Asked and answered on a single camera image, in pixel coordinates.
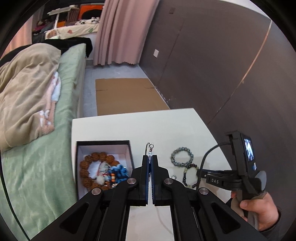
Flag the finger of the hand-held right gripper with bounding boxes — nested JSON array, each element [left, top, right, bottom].
[[196, 169, 223, 179]]

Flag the patterned window seat cushion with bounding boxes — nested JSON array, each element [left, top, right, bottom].
[[45, 23, 101, 39]]

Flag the blue bead bracelet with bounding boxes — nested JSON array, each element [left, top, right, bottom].
[[107, 165, 129, 189]]

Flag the grey bead bracelet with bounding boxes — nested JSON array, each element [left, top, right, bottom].
[[171, 147, 194, 167]]

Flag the silver clasp keychain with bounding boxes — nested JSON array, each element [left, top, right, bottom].
[[144, 142, 155, 163]]

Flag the black cloth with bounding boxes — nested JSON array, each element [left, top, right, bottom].
[[0, 37, 93, 59]]

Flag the white folding table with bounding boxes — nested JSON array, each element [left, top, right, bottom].
[[47, 6, 80, 29]]

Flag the black cardboard box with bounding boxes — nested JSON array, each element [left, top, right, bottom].
[[76, 140, 136, 201]]

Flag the large brown bead bracelet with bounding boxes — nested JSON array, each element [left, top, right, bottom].
[[80, 152, 121, 192]]

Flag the dark and pale bead bracelet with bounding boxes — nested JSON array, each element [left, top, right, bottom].
[[182, 164, 201, 189]]

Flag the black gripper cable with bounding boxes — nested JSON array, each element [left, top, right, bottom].
[[199, 142, 230, 173]]

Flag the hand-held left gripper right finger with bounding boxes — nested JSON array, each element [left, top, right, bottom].
[[151, 155, 269, 241]]

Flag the person's right hand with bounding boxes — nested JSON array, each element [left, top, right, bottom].
[[230, 190, 279, 231]]

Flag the white tassel charm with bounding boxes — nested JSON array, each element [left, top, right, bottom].
[[96, 162, 112, 186]]

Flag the black and white plush toy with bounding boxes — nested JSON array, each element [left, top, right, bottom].
[[73, 18, 101, 25]]

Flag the flat brown cardboard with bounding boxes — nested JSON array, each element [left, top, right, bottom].
[[95, 78, 171, 116]]

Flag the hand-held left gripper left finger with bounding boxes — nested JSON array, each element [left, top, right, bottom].
[[30, 155, 150, 241]]

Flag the pink curtain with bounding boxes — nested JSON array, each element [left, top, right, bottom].
[[92, 0, 160, 67], [3, 20, 33, 55]]

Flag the green bed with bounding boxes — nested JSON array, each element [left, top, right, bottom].
[[0, 43, 88, 241]]

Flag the beige blanket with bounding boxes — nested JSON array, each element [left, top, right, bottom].
[[0, 43, 62, 153]]

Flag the orange and black box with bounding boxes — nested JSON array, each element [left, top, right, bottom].
[[79, 2, 104, 20]]

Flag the person's right forearm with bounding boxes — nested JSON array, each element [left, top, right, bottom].
[[259, 207, 286, 241]]

